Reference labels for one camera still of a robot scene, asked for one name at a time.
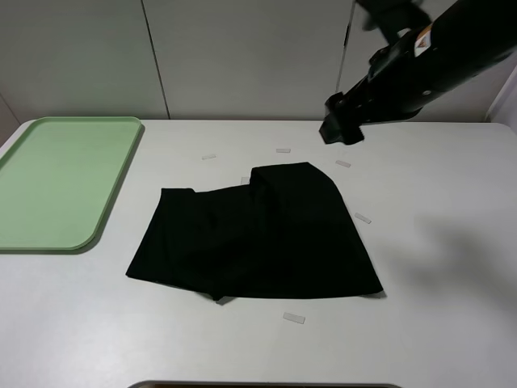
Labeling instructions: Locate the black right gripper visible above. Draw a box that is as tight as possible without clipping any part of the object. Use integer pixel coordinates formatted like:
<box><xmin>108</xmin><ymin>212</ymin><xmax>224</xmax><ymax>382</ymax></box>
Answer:
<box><xmin>318</xmin><ymin>34</ymin><xmax>436</xmax><ymax>145</ymax></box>

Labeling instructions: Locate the black short sleeve shirt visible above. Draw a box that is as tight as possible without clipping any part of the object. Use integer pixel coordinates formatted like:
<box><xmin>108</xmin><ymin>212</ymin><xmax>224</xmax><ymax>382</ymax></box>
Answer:
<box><xmin>126</xmin><ymin>162</ymin><xmax>383</xmax><ymax>300</ymax></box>

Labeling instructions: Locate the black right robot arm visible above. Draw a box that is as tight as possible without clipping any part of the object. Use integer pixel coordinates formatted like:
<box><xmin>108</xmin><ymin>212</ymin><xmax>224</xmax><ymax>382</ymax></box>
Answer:
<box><xmin>319</xmin><ymin>0</ymin><xmax>516</xmax><ymax>146</ymax></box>

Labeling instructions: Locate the light green plastic tray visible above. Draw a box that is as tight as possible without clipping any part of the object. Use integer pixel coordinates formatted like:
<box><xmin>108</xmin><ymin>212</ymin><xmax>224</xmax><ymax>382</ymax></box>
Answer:
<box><xmin>1</xmin><ymin>117</ymin><xmax>143</xmax><ymax>252</ymax></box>

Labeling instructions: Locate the clear tape marker back right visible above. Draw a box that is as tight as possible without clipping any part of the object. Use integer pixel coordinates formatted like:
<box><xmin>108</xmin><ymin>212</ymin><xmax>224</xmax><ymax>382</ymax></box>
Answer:
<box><xmin>336</xmin><ymin>160</ymin><xmax>351</xmax><ymax>168</ymax></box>

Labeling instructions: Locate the clear tape marker front centre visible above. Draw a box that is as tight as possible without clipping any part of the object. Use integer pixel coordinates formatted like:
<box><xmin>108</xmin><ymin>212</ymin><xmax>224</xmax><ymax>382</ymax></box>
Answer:
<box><xmin>283</xmin><ymin>312</ymin><xmax>305</xmax><ymax>324</ymax></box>

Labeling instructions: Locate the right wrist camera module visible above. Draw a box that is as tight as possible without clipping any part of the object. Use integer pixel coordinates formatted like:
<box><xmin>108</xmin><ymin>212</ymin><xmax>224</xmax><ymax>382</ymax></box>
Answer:
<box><xmin>357</xmin><ymin>0</ymin><xmax>431</xmax><ymax>45</ymax></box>

